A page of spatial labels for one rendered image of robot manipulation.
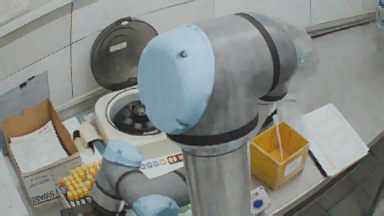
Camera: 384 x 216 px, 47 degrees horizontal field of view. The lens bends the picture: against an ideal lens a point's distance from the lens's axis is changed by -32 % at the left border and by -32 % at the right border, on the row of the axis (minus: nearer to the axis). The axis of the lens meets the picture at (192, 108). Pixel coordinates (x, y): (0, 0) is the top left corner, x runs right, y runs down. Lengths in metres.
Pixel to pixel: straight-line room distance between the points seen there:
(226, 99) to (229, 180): 0.12
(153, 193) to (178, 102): 0.38
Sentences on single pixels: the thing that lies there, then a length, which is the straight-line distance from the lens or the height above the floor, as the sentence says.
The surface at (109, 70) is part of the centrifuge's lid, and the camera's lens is 1.70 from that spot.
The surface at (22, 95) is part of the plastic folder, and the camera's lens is 1.63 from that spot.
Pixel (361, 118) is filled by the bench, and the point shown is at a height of 0.87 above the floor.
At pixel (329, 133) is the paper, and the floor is 0.89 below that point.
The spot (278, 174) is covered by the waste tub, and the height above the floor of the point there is 0.94.
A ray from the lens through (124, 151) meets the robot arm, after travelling 1.10.
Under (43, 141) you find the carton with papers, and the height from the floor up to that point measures 0.94.
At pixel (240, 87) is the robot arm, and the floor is 1.53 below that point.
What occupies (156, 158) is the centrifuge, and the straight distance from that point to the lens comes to 1.53.
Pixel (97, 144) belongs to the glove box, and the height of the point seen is 0.94.
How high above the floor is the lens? 1.94
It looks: 37 degrees down
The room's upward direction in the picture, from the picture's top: 1 degrees clockwise
